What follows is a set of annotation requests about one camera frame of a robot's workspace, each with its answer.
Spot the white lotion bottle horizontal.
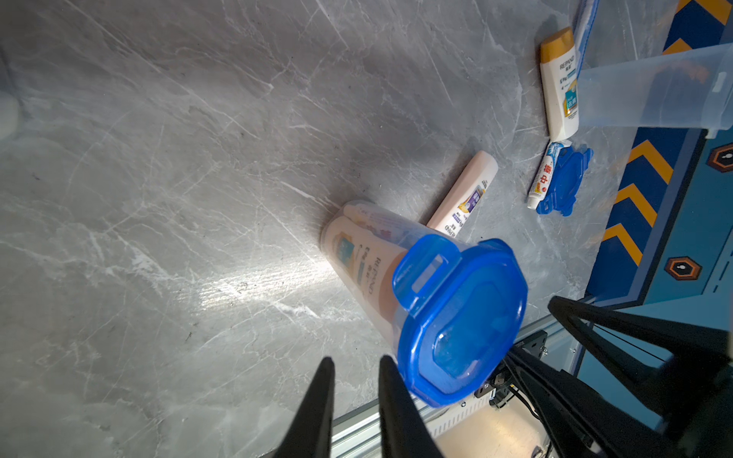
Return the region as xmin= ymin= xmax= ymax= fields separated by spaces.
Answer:
xmin=427 ymin=151 xmax=498 ymax=238

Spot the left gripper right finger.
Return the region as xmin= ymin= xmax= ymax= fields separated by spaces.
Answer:
xmin=378 ymin=355 xmax=443 ymax=458

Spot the blue lid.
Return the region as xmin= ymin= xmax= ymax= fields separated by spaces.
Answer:
xmin=392 ymin=234 xmax=528 ymax=408
xmin=536 ymin=144 xmax=594 ymax=217

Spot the white bottle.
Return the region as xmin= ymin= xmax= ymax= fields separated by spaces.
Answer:
xmin=539 ymin=27 xmax=580 ymax=142

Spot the clear cup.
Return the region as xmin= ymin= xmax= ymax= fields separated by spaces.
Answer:
xmin=578 ymin=43 xmax=732 ymax=139
xmin=321 ymin=200 xmax=438 ymax=349

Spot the toothpaste tube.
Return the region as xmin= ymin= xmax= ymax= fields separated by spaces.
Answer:
xmin=527 ymin=140 xmax=572 ymax=210

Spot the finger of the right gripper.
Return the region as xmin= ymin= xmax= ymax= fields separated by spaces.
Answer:
xmin=506 ymin=348 xmax=685 ymax=457
xmin=549 ymin=297 xmax=732 ymax=427

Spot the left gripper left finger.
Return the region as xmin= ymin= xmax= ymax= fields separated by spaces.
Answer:
xmin=274 ymin=357 xmax=335 ymax=457

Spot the blue toothbrush back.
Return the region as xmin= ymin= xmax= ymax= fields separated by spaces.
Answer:
xmin=573 ymin=0 xmax=601 ymax=74

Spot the aluminium rail frame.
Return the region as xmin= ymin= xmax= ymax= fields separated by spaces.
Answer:
xmin=328 ymin=317 xmax=580 ymax=458

